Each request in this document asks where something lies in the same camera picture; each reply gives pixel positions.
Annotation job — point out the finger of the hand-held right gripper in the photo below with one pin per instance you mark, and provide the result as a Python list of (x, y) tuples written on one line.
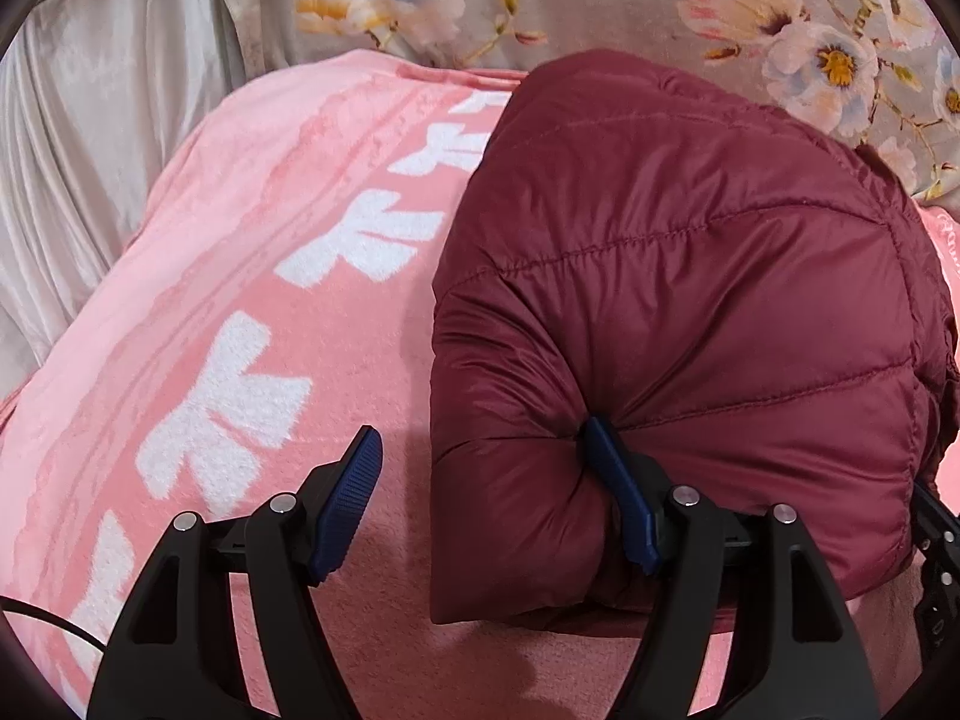
[(941, 540)]

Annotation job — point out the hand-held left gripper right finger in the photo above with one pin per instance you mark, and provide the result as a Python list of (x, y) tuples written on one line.
[(621, 495)]

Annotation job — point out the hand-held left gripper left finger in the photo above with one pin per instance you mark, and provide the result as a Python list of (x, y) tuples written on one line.
[(346, 499)]

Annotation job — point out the maroon quilted puffer jacket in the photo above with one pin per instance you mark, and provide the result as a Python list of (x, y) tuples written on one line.
[(675, 277)]

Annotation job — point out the pink blanket with white print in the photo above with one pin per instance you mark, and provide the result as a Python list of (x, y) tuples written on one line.
[(225, 240)]

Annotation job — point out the silver satin cloth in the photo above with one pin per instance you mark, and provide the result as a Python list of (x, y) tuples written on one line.
[(90, 127)]

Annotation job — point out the grey floral bed sheet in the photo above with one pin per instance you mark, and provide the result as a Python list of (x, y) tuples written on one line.
[(600, 0)]

